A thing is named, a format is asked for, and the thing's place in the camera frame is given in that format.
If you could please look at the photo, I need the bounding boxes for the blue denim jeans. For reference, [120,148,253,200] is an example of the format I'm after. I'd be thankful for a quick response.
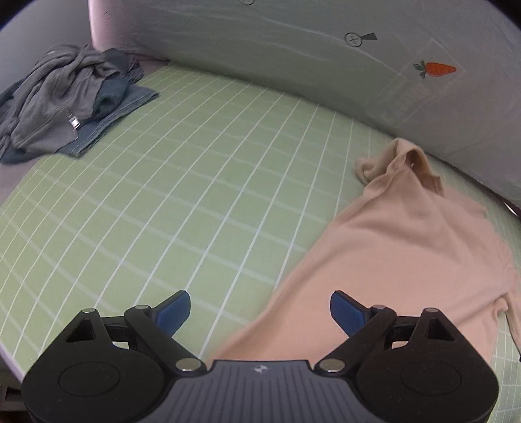
[0,48,160,164]

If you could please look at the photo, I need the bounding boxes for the pale quilt with carrot print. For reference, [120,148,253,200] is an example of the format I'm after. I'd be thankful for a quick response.
[87,0,521,204]

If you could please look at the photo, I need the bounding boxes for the beige turtleneck sweater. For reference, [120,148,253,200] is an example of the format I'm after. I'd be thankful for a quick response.
[212,137,521,363]

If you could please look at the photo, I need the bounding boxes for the green grid bed mat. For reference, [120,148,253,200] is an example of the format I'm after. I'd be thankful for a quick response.
[0,65,521,423]

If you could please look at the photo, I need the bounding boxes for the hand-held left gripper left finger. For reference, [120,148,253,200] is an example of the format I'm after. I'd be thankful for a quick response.
[66,290,206,373]

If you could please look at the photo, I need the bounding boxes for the grey zip jacket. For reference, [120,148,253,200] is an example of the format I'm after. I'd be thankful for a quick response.
[0,43,125,157]

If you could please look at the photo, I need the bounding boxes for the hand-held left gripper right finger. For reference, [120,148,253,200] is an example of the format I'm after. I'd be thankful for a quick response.
[315,290,457,374]

